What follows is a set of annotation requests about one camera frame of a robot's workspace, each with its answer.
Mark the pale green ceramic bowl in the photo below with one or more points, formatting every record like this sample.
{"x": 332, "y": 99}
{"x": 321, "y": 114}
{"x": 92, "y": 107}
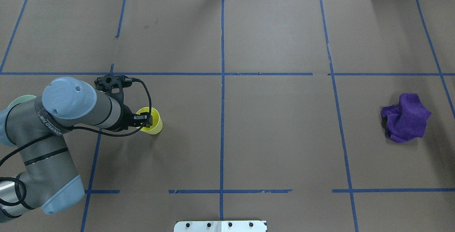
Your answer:
{"x": 21, "y": 99}

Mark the purple cloth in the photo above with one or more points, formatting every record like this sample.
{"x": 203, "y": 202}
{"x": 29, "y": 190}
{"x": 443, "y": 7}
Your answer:
{"x": 407, "y": 120}

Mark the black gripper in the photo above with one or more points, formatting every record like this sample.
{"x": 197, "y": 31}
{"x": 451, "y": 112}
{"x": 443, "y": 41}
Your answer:
{"x": 125, "y": 117}

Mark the yellow plastic cup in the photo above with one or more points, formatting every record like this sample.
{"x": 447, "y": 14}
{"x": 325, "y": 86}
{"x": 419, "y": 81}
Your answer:
{"x": 157, "y": 123}

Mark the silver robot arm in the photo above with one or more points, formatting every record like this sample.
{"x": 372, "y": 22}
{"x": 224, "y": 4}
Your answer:
{"x": 34, "y": 126}

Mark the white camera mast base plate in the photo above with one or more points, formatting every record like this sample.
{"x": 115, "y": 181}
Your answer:
{"x": 221, "y": 226}

